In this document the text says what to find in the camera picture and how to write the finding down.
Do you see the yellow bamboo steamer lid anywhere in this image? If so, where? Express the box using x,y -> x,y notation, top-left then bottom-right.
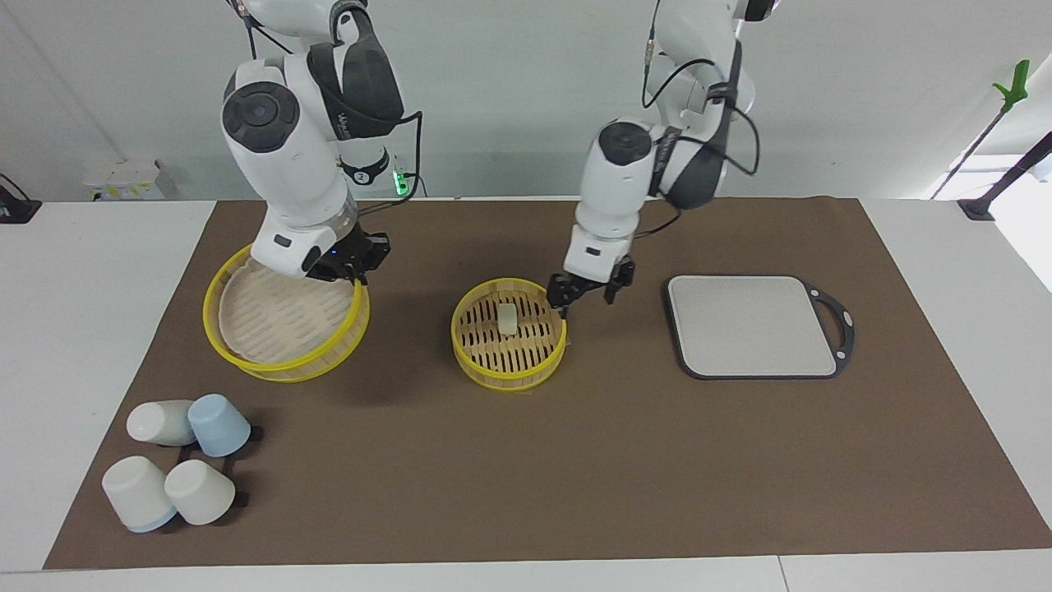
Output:
202,243 -> 371,385

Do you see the yellow bamboo steamer basket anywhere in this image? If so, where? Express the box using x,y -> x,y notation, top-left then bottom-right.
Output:
450,277 -> 569,393

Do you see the grey cutting board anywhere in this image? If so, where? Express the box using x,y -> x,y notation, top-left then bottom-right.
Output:
663,274 -> 856,382

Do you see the brown table mat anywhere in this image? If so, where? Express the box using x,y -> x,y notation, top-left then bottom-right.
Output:
43,197 -> 1052,571

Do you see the light blue plastic cup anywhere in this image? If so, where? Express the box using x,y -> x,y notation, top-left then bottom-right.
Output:
187,393 -> 253,459

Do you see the white cardboard box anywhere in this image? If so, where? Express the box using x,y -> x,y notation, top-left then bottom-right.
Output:
81,158 -> 178,201

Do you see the white cup with blue rim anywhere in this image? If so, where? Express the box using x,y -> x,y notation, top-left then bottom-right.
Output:
125,399 -> 199,448
101,455 -> 179,534

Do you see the black cup rack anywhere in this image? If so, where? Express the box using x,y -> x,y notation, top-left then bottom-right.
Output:
176,423 -> 265,512

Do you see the white plastic cup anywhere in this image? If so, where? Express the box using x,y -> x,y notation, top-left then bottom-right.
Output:
164,459 -> 238,527

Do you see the black clamp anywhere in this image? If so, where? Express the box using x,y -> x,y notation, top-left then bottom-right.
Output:
0,173 -> 43,225

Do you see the black stand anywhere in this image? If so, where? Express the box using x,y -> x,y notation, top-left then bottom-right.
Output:
957,130 -> 1052,222

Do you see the green tipped pole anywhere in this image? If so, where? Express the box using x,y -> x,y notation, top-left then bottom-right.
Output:
930,59 -> 1033,201

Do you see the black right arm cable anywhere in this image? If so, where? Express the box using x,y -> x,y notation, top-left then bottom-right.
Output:
233,0 -> 426,216

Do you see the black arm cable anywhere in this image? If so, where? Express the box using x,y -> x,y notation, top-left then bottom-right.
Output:
634,0 -> 762,240
233,0 -> 426,216

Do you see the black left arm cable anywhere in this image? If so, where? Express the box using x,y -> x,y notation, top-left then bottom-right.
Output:
634,0 -> 762,240

